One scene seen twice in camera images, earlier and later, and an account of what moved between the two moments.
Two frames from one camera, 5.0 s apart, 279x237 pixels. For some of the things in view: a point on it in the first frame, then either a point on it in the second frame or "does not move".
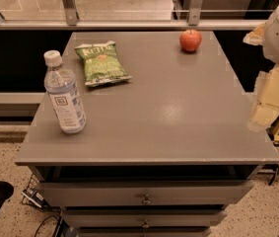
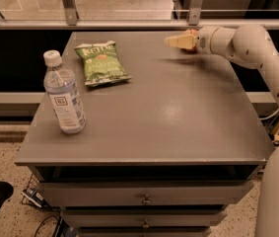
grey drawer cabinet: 144,134 does not move
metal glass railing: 128,7 does not move
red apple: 190,39 does not move
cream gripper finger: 256,36 -> 209,39
